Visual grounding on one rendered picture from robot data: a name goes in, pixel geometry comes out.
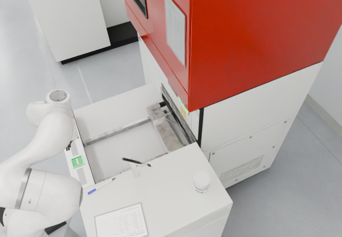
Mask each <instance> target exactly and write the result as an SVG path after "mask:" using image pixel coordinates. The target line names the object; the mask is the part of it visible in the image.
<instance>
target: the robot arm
mask: <svg viewBox="0 0 342 237"><path fill-rule="evenodd" d="M26 117H27V120H28V121H29V123H30V124H31V125H33V126H35V127H38V129H37V132H36V134H35V136H34V138H33V139H32V141H31V142H30V143H29V144H28V145H27V146H26V147H25V148H24V149H22V150H21V151H19V152H18V153H16V154H15V155H13V156H11V157H10V158H8V159H7V160H5V161H4V162H2V163H1V164H0V207H3V208H6V209H5V211H4V215H3V223H4V226H3V227H0V237H49V236H48V234H47V233H46V232H45V231H44V230H45V228H48V227H51V226H54V225H57V224H60V223H62V222H64V221H66V220H68V219H69V218H71V217H72V216H73V215H74V214H75V213H76V212H77V211H78V209H79V208H80V206H81V203H82V199H83V187H82V185H81V183H80V182H79V181H78V180H77V179H76V178H74V177H72V176H69V175H65V174H60V173H55V172H49V171H44V170H38V169H32V168H31V166H32V165H34V164H36V163H39V162H41V161H44V160H47V159H49V158H52V157H54V156H56V155H58V154H59V153H61V152H62V151H63V150H64V149H66V151H69V150H70V147H71V142H72V141H74V140H76V139H78V138H79V137H78V133H77V128H76V124H75V121H74V116H73V112H72V105H71V98H70V94H69V93H68V92H67V91H66V90H62V89H56V90H52V91H50V92H49V93H48V94H47V96H46V100H45V101H36V102H31V103H30V104H29V105H28V106H27V108H26Z"/></svg>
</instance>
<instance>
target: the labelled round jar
mask: <svg viewBox="0 0 342 237"><path fill-rule="evenodd" d="M209 185H210V176H209V174H208V173H207V172H205V171H199V172H197V173H196V174H195V175H194V182H193V188H194V190H195V192H196V193H197V194H205V193H207V192H208V190H209Z"/></svg>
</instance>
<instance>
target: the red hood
mask: <svg viewBox="0 0 342 237"><path fill-rule="evenodd" d="M124 1H125V7H126V12H127V16H128V18H129V20H130V21H131V23H132V24H133V26H134V27H135V29H136V31H137V32H138V34H139V35H140V37H141V38H142V40H143V42H144V43H145V45H146V46H147V48H148V49H149V51H150V53H151V54H152V56H153V57H154V59H155V61H156V62H157V64H158V65H159V67H160V68H161V70H162V72H163V73H164V74H165V76H166V78H167V79H168V81H169V82H170V84H171V85H172V87H173V89H174V90H175V92H176V93H177V95H178V96H179V98H180V100H181V101H182V103H183V104H184V106H185V107H186V109H187V111H189V113H190V112H193V111H195V110H198V109H200V108H203V107H206V106H208V105H211V104H213V103H216V102H218V101H221V100H223V99H226V98H228V97H231V96H234V95H236V94H239V93H241V92H244V91H246V90H249V89H251V88H254V87H256V86H259V85H261V84H264V83H266V82H269V81H271V80H274V79H277V78H280V77H282V76H285V75H287V74H290V73H292V72H295V71H297V70H300V69H302V68H305V67H308V66H310V65H313V64H315V63H318V62H320V61H323V60H324V58H325V56H326V54H327V52H328V50H329V48H330V47H331V45H332V43H333V41H334V39H335V37H336V35H337V33H338V31H339V29H340V27H341V25H342V0H124Z"/></svg>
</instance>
